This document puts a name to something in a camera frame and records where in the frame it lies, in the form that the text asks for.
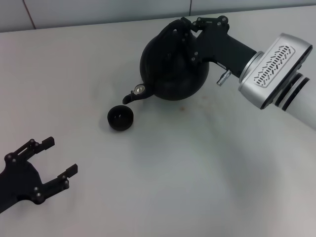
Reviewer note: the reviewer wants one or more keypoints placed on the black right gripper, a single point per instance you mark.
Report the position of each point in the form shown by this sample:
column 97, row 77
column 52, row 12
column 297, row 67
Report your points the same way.
column 219, row 47

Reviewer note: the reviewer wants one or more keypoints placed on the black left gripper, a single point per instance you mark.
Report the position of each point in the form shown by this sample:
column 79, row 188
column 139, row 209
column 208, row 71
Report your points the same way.
column 22, row 181

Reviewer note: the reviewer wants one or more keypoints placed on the black round teapot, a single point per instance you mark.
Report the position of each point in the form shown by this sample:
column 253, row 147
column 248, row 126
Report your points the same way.
column 172, row 81

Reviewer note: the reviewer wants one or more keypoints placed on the small dark teacup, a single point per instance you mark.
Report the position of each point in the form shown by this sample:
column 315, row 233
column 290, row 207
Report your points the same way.
column 120, row 124

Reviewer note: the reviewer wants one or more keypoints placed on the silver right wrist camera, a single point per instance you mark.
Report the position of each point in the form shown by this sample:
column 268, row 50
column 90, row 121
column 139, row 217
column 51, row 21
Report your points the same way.
column 274, row 64

